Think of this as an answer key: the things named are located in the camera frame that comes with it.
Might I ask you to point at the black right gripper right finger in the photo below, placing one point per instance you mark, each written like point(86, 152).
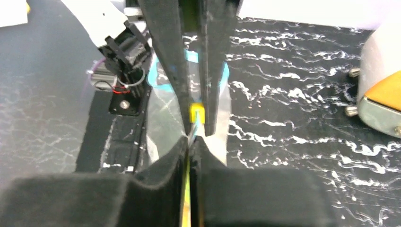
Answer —
point(224, 196)

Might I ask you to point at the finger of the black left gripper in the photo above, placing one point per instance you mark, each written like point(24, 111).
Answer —
point(217, 20)
point(164, 23)

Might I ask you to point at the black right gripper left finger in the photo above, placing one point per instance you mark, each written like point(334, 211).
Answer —
point(151, 198)

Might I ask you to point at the clear blue zip top bag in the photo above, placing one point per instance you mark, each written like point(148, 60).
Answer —
point(164, 122)

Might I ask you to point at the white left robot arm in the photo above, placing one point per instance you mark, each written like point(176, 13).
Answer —
point(112, 34)

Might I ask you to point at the cream cylindrical container orange lid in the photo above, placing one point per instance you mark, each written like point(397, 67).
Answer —
point(378, 101)

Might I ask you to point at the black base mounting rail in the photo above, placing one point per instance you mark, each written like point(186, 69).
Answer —
point(115, 137)

